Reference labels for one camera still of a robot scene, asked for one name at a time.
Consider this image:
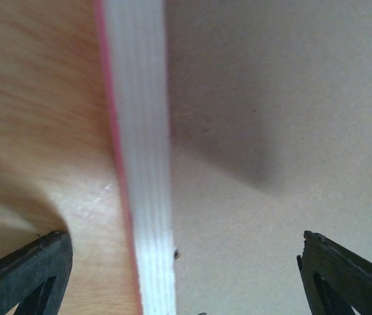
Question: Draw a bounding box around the pink picture frame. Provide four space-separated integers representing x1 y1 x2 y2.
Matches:
96 1 372 314

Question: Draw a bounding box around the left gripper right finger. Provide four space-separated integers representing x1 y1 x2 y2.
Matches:
297 230 372 314

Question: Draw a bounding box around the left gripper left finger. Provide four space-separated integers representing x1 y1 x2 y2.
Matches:
0 231 73 314

